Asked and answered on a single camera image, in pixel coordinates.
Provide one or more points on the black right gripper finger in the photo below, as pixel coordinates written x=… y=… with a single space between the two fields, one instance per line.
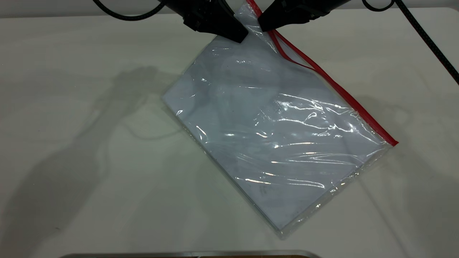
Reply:
x=283 y=18

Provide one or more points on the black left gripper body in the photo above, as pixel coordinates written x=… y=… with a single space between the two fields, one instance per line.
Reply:
x=193 y=7

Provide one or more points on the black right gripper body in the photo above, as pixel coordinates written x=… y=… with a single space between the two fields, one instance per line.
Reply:
x=315 y=6

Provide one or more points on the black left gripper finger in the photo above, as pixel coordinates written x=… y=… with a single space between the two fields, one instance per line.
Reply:
x=222 y=27

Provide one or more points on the clear plastic red-zipper bag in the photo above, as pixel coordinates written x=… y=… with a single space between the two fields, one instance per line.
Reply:
x=287 y=136

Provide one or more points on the white paper sheets stack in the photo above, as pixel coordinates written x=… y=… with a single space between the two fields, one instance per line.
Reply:
x=272 y=143

